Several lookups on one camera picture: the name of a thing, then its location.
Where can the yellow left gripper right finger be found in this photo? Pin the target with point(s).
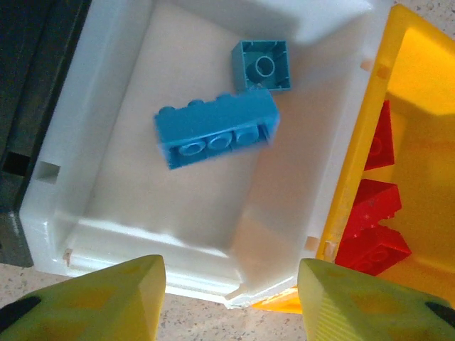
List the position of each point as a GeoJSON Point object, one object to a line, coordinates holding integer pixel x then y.
{"type": "Point", "coordinates": [366, 309]}

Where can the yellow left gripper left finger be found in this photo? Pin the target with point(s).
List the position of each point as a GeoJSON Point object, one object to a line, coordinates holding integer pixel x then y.
{"type": "Point", "coordinates": [89, 309]}

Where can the red lego brick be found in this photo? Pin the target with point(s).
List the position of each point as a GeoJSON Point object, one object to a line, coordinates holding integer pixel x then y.
{"type": "Point", "coordinates": [382, 149]}
{"type": "Point", "coordinates": [377, 206]}
{"type": "Point", "coordinates": [373, 252]}

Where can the blue two-by-four lego brick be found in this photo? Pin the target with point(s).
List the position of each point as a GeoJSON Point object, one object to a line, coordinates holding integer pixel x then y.
{"type": "Point", "coordinates": [213, 117]}

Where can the small blue lego brick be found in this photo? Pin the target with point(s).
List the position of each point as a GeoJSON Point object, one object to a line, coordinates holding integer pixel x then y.
{"type": "Point", "coordinates": [243, 67]}

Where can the yellow plastic bin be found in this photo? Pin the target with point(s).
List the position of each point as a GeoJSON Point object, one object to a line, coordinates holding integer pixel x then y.
{"type": "Point", "coordinates": [426, 213]}

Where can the white plastic bin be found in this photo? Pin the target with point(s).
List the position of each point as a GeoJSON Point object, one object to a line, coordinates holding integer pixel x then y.
{"type": "Point", "coordinates": [160, 199]}

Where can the black plastic bin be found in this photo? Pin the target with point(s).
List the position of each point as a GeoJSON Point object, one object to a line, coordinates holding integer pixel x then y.
{"type": "Point", "coordinates": [21, 106]}

